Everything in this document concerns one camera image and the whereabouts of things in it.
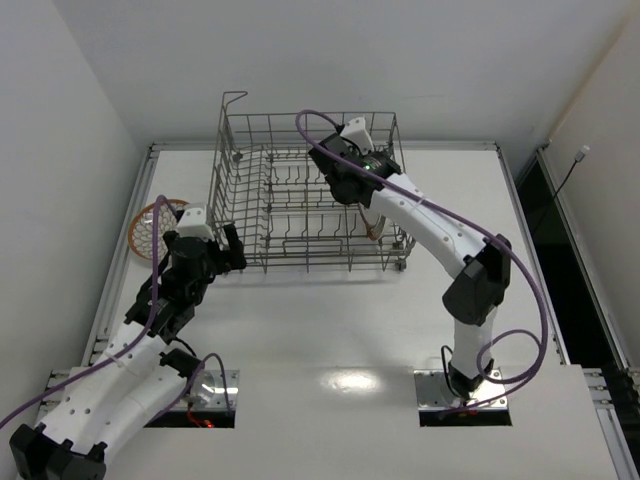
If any flower pattern plate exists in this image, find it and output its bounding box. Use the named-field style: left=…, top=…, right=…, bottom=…
left=367, top=214, right=386, bottom=241
left=128, top=203, right=178, bottom=261

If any orange sunburst plate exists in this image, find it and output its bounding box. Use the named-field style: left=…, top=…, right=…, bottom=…
left=357, top=204, right=374, bottom=240

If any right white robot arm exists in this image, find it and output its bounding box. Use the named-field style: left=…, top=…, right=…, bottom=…
left=309, top=133, right=511, bottom=400

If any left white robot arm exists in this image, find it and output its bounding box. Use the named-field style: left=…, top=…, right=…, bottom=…
left=9, top=224, right=247, bottom=479

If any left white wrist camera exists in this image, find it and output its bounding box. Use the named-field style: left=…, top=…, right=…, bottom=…
left=175, top=202, right=214, bottom=241

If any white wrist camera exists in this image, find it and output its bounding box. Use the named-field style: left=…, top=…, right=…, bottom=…
left=175, top=202, right=214, bottom=241
left=339, top=117, right=374, bottom=155

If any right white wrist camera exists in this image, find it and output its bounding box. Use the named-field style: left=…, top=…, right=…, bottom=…
left=339, top=117, right=374, bottom=155

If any grey wire dish rack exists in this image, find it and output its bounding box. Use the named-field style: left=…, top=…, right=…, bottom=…
left=208, top=90, right=413, bottom=271

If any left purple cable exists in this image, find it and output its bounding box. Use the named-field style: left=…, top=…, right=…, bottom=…
left=0, top=194, right=236, bottom=441

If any left aluminium frame rail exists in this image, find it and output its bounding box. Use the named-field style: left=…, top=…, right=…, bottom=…
left=81, top=143, right=158, bottom=367

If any aluminium frame rail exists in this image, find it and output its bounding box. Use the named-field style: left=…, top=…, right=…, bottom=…
left=527, top=145, right=628, bottom=371
left=81, top=143, right=158, bottom=367

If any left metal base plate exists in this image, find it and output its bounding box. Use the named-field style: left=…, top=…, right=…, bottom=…
left=187, top=370, right=240, bottom=409

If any metal base plate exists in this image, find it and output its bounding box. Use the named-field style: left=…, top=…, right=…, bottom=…
left=187, top=370, right=240, bottom=409
left=414, top=369, right=508, bottom=413

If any right aluminium frame rail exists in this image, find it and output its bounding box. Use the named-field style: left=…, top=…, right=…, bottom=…
left=527, top=145, right=628, bottom=371

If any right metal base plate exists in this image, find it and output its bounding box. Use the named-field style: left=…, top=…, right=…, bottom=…
left=414, top=369, right=508, bottom=413

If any black wall cable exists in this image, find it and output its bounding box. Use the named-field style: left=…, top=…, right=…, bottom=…
left=529, top=145, right=591, bottom=236

